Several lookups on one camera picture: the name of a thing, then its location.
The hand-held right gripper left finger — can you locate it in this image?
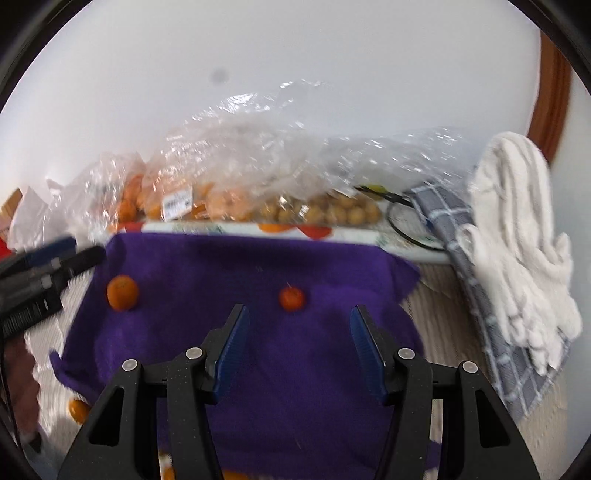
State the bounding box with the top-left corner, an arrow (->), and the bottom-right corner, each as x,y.
55,304 -> 252,480

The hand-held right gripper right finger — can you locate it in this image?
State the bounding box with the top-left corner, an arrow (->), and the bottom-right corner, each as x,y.
349,305 -> 541,480

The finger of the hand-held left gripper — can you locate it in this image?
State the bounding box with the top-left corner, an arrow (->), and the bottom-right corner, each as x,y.
48,246 -> 107,291
21,236 -> 78,267

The person's left forearm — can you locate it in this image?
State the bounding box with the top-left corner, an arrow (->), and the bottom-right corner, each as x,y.
7,339 -> 44,457

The white plastic bag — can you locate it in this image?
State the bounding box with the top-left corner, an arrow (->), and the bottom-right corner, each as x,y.
9,178 -> 79,252

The brown cardboard box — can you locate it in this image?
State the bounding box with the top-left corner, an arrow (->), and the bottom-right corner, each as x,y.
0,187 -> 25,228

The orange mandarin with stem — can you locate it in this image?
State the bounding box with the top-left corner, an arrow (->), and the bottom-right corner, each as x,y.
278,285 -> 306,313

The purple towel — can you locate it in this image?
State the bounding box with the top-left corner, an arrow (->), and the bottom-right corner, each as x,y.
50,232 -> 441,480

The striped blanket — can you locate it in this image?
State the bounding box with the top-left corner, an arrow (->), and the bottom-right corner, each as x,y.
18,258 -> 571,480

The labelled clear bag of oranges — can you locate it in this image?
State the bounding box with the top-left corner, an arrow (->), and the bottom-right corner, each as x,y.
141,80 -> 333,223

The grey checked cloth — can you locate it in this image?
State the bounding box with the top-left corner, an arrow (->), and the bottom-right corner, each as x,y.
404,180 -> 573,421

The clear bag of longans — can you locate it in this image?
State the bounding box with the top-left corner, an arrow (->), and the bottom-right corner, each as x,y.
252,124 -> 467,229

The white towel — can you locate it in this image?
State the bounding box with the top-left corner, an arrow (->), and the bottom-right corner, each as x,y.
455,131 -> 583,377

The brown wooden door frame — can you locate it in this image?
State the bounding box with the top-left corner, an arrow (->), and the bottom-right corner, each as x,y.
526,32 -> 574,162

